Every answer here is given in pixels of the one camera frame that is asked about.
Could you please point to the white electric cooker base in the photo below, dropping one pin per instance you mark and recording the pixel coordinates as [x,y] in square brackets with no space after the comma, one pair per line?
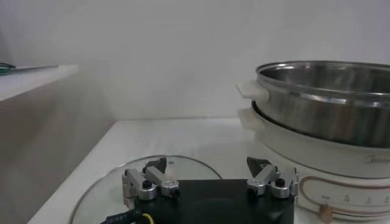
[304,158]

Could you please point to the white side table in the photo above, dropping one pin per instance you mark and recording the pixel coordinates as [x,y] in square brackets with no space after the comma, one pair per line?
[30,82]

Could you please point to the steel steamer basket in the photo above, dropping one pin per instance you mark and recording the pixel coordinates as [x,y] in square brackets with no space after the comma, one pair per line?
[320,121]

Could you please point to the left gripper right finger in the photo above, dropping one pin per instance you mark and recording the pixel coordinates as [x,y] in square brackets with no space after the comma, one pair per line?
[268,179]

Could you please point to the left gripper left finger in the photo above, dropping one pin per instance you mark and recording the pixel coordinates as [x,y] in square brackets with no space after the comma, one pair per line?
[152,182]

